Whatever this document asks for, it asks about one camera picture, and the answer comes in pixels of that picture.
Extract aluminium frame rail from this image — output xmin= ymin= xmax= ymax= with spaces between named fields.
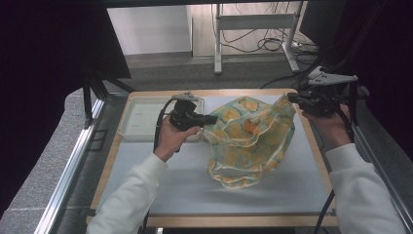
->
xmin=33 ymin=98 xmax=105 ymax=234
xmin=352 ymin=125 xmax=413 ymax=234

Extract yellow-orange bottle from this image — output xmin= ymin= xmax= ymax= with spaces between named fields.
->
xmin=244 ymin=116 xmax=263 ymax=134

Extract white metal desk frame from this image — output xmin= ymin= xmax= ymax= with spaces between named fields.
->
xmin=213 ymin=2 xmax=301 ymax=75

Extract black floor cables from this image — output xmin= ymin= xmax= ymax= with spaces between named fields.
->
xmin=210 ymin=3 xmax=320 ymax=91

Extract white table mat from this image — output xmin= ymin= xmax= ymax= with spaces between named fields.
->
xmin=96 ymin=95 xmax=334 ymax=215

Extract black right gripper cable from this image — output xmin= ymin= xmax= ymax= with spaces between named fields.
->
xmin=312 ymin=106 xmax=356 ymax=234

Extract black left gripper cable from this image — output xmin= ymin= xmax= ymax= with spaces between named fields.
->
xmin=153 ymin=97 xmax=177 ymax=153

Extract black metal stand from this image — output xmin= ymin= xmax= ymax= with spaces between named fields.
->
xmin=82 ymin=62 xmax=134 ymax=129

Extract fruit print fabric bag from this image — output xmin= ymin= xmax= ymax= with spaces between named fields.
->
xmin=202 ymin=95 xmax=298 ymax=189

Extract white plastic tray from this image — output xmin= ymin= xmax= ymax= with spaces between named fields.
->
xmin=118 ymin=96 xmax=206 ymax=143

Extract person's left hand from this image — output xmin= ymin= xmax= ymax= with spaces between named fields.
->
xmin=153 ymin=111 xmax=203 ymax=164

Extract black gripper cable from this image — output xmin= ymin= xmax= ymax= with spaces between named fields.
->
xmin=153 ymin=97 xmax=177 ymax=153
xmin=312 ymin=106 xmax=356 ymax=234

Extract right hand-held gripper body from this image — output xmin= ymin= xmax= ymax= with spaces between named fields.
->
xmin=300 ymin=65 xmax=358 ymax=119

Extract person's right hand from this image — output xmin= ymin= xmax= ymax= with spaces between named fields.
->
xmin=301 ymin=103 xmax=354 ymax=153

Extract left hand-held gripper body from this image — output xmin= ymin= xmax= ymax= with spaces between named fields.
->
xmin=169 ymin=92 xmax=204 ymax=133

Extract dark curtain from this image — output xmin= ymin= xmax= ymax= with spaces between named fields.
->
xmin=337 ymin=0 xmax=413 ymax=154
xmin=0 ymin=0 xmax=132 ymax=218

